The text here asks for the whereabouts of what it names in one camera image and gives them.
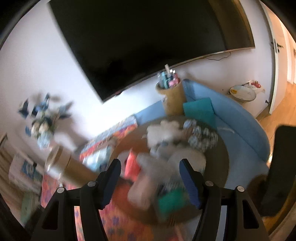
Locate black chair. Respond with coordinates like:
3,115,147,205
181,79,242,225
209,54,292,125
247,125,295,216

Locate gold cylinder container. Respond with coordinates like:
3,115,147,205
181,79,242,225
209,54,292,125
45,145,98,188

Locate books stack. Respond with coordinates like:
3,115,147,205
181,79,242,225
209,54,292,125
9,153,44,195

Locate brown round basket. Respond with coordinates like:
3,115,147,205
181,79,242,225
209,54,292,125
111,116,229,225

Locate blue artificial flowers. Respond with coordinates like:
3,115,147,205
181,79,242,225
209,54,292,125
18,94,72,150

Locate white fluffy plush toy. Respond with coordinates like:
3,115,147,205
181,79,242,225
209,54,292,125
147,120,182,148

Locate white round tray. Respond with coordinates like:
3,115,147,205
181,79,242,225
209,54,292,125
229,85,256,102

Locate black television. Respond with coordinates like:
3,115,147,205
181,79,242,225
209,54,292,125
49,1,255,101

